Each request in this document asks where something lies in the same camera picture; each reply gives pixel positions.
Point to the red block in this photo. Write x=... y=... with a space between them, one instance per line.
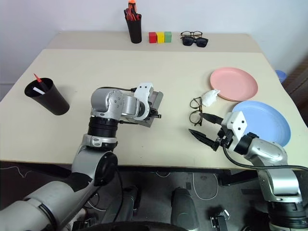
x=152 y=38

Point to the white crumpled tissue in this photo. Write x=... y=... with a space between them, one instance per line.
x=209 y=97

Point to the dark rounded shape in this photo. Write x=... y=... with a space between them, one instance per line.
x=183 y=207
x=127 y=202

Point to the black sunglasses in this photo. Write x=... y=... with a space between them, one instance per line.
x=187 y=41

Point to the brown wooden furniture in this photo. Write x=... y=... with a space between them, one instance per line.
x=300 y=79

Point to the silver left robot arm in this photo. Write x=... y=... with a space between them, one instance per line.
x=106 y=101

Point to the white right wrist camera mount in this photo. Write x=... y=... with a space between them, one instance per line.
x=238 y=122

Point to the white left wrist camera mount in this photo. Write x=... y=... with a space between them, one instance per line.
x=143 y=91

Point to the black metal clamp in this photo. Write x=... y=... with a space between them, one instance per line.
x=220 y=221

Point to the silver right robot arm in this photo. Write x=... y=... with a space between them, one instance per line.
x=264 y=149

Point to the grey glasses case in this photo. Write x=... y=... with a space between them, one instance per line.
x=157 y=101

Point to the tall black cup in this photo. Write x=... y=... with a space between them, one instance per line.
x=134 y=31

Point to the short black cup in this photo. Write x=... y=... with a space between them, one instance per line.
x=53 y=101

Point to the white marker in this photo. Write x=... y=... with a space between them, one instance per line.
x=39 y=91

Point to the pink plate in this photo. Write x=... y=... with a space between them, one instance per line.
x=233 y=83

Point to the red capped marker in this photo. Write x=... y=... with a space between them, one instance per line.
x=37 y=78

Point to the black frame glasses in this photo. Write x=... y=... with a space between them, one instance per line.
x=195 y=119

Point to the blue plate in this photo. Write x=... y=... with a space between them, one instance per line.
x=264 y=118

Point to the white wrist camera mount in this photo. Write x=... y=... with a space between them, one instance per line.
x=143 y=91
x=238 y=122

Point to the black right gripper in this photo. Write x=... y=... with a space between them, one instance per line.
x=225 y=138

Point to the black table frame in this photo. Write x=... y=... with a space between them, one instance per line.
x=238 y=176

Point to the blue round container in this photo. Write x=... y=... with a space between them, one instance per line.
x=280 y=75

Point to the orange capped marker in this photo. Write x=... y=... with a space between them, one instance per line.
x=132 y=3

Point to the green block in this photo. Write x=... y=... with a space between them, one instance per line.
x=168 y=36

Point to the yellow block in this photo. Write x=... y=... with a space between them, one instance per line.
x=160 y=37

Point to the brown frame glasses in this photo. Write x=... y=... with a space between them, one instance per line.
x=193 y=34

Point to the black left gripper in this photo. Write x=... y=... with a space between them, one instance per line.
x=153 y=112

